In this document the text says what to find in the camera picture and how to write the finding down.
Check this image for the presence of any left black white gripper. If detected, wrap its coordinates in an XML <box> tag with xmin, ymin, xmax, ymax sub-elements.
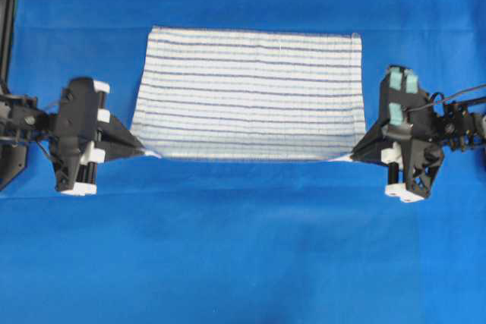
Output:
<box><xmin>52</xmin><ymin>77</ymin><xmax>145</xmax><ymax>196</ymax></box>

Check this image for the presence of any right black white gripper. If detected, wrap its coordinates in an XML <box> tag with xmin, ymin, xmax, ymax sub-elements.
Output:
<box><xmin>351</xmin><ymin>65</ymin><xmax>444</xmax><ymax>203</ymax></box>

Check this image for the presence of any blue white striped towel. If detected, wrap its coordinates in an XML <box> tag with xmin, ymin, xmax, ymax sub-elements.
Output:
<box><xmin>131</xmin><ymin>27</ymin><xmax>366</xmax><ymax>162</ymax></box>

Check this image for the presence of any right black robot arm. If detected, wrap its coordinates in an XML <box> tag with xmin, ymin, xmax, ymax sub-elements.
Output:
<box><xmin>350</xmin><ymin>65</ymin><xmax>485</xmax><ymax>203</ymax></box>

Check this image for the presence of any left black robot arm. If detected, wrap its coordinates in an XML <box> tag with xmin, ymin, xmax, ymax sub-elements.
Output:
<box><xmin>1</xmin><ymin>77</ymin><xmax>149</xmax><ymax>196</ymax></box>

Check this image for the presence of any blue table cloth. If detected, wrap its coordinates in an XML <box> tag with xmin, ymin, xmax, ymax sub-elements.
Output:
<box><xmin>1</xmin><ymin>0</ymin><xmax>485</xmax><ymax>323</ymax></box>

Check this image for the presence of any black frame post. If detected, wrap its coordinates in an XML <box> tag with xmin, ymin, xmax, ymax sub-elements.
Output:
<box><xmin>1</xmin><ymin>0</ymin><xmax>17</xmax><ymax>94</ymax></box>

